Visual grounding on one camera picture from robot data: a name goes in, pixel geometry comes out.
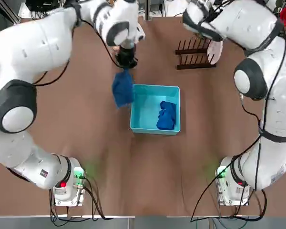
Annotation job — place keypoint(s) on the bright blue square rag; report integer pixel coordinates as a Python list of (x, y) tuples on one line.
[(166, 117)]

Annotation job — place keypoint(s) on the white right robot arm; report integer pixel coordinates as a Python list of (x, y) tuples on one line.
[(264, 71)]

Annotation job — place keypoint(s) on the aluminium frame post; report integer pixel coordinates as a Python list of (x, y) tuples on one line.
[(148, 9)]

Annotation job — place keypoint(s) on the dark blue square rag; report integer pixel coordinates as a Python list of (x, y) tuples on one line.
[(122, 88)]

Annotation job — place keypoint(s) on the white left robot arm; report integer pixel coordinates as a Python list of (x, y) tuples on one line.
[(33, 59)]

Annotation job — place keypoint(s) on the right arm base control box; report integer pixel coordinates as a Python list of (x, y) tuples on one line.
[(228, 193)]

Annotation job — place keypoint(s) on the dark wooden dish rack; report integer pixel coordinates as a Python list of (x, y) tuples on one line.
[(190, 65)]

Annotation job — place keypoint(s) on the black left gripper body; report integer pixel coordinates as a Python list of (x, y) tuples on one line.
[(126, 56)]

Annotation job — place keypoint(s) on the pale pink round plate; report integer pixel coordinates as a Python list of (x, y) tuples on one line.
[(215, 51)]

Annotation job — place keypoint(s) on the left arm base control box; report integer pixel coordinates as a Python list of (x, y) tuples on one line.
[(71, 190)]

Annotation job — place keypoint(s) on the cyan plastic box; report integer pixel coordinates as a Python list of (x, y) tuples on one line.
[(143, 126)]

